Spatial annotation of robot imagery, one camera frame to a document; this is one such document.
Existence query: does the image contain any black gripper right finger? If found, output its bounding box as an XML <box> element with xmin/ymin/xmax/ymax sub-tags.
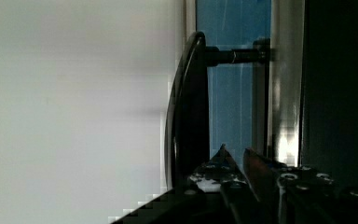
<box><xmin>243</xmin><ymin>148</ymin><xmax>336</xmax><ymax>224</ymax></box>

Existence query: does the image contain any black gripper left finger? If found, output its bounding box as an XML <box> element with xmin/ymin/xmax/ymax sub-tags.
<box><xmin>187</xmin><ymin>144</ymin><xmax>246</xmax><ymax>193</ymax></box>

